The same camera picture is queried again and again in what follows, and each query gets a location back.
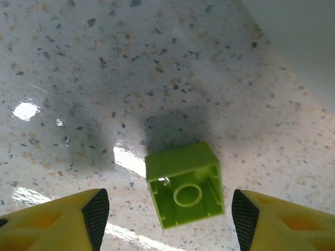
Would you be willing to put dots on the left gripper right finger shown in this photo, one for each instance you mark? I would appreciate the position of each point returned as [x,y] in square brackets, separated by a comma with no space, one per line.
[288,225]

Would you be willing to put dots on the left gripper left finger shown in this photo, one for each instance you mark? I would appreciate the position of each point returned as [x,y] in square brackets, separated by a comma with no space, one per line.
[52,225]

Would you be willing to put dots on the small green lego brick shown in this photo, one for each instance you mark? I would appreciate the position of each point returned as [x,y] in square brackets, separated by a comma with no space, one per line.
[185,183]

